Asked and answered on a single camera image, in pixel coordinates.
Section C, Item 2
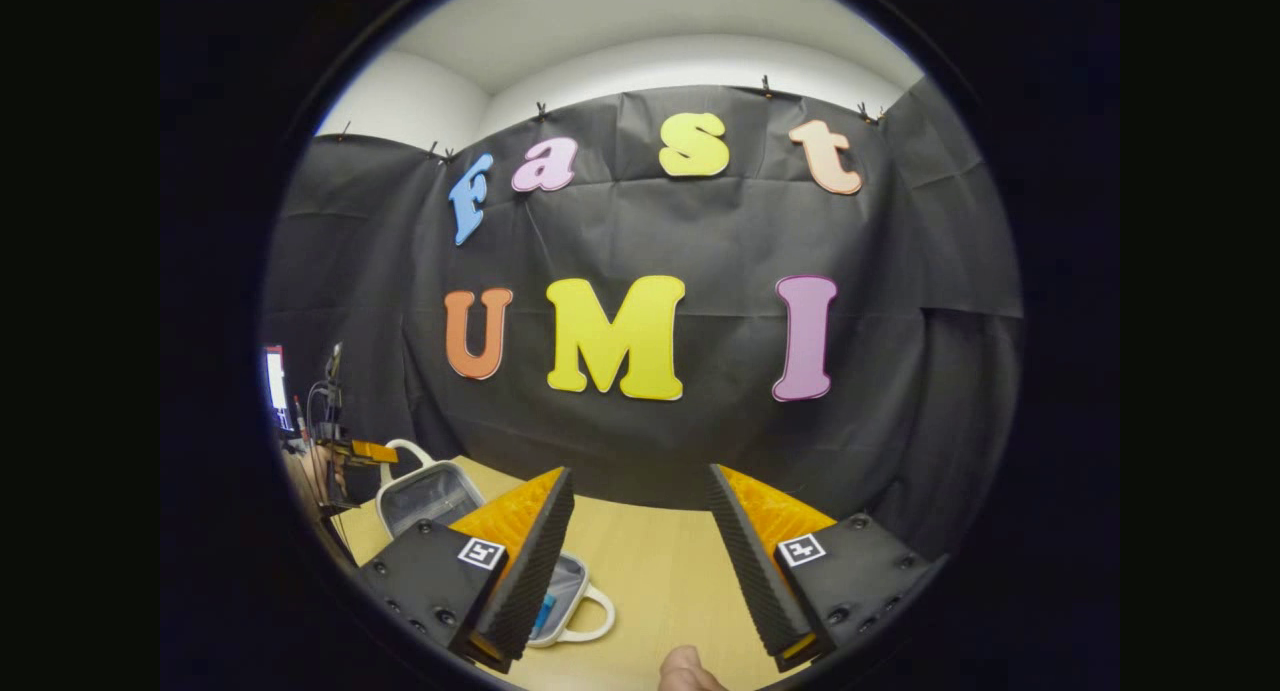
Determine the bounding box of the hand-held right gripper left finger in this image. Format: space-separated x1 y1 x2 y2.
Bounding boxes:
358 466 577 674

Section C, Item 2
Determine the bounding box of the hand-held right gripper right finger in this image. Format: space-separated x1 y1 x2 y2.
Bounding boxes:
708 462 949 674

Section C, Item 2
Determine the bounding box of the small white suitcase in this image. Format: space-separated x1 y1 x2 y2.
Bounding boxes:
375 438 617 650

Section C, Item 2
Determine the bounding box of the computer monitor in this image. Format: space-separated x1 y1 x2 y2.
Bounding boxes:
262 344 293 434

